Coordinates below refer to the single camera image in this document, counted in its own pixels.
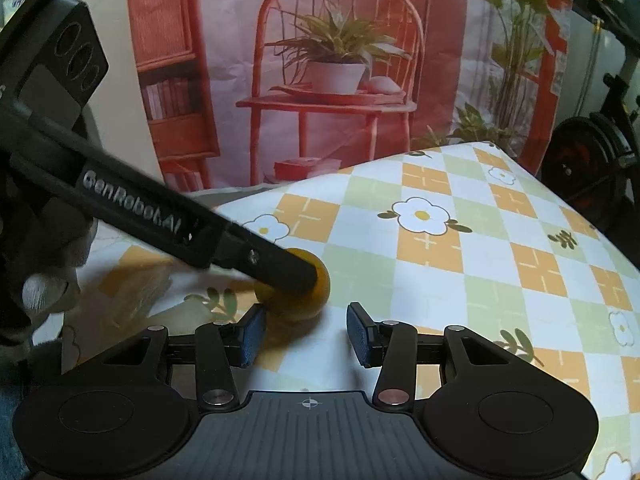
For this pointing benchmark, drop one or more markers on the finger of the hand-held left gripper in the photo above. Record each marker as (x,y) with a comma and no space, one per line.
(280,265)

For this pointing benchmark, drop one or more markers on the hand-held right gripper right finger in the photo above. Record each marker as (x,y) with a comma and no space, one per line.
(360,332)

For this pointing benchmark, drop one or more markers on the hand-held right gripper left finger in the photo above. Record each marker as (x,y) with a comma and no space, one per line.
(252,332)

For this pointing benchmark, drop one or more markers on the yellowish orange tangerine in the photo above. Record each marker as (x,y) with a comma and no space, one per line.
(300,308)

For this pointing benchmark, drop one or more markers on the person's left hand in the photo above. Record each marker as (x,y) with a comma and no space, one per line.
(50,285)

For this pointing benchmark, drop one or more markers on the checked floral tablecloth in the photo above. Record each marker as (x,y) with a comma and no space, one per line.
(450,260)

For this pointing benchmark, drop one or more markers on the clear plastic bag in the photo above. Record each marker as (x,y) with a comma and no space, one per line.
(135,292)

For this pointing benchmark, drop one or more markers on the printed red backdrop poster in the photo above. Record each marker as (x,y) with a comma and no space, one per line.
(350,60)

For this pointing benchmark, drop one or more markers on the black exercise bike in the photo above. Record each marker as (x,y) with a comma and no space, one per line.
(600,150)

